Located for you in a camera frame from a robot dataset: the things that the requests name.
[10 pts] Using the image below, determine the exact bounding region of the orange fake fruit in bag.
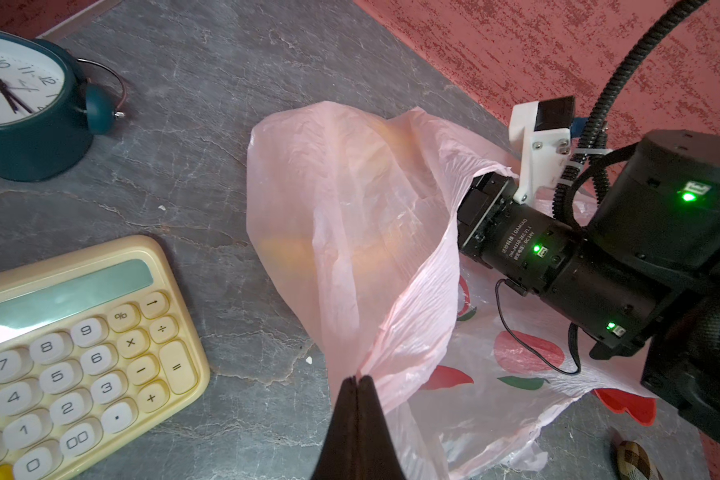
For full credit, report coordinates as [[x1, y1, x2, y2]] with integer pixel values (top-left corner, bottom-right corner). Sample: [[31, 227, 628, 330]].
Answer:
[[248, 116, 449, 288]]

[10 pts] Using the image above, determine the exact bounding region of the left wall base aluminium strip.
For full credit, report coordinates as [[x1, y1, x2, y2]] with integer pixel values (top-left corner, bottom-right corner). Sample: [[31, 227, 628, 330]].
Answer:
[[38, 0, 121, 42]]

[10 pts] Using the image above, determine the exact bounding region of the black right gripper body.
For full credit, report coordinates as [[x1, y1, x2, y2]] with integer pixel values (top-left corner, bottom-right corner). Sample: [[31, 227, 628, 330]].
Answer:
[[457, 172, 517, 258]]

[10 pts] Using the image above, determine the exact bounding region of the pink plastic bag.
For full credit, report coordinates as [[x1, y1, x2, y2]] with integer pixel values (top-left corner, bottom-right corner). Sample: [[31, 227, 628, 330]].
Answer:
[[247, 102, 655, 479]]

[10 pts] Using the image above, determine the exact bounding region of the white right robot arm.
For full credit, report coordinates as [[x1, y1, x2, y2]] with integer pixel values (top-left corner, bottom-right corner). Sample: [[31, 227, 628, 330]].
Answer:
[[457, 130, 720, 444]]

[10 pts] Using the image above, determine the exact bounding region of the green alarm clock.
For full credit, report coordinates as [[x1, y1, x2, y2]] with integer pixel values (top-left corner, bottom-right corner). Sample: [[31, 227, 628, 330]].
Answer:
[[0, 31, 127, 182]]

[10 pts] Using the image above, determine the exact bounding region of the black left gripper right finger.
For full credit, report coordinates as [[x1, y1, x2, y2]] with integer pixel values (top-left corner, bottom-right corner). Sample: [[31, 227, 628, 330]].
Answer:
[[356, 376, 405, 479]]

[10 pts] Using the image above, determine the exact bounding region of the plaid glasses case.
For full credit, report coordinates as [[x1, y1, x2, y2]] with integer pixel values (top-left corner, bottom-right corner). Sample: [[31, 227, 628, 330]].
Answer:
[[615, 441, 663, 480]]

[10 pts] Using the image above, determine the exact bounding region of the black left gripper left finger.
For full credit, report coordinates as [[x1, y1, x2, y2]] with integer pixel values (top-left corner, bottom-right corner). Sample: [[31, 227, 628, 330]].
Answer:
[[311, 377, 358, 480]]

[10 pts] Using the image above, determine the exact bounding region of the red flower-shaped plastic plate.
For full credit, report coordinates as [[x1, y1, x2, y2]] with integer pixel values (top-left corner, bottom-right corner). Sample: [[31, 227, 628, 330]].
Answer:
[[592, 388, 657, 427]]

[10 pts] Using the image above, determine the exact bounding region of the yellow calculator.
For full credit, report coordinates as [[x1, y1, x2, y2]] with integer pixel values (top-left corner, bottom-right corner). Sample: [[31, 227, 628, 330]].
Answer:
[[0, 235, 210, 479]]

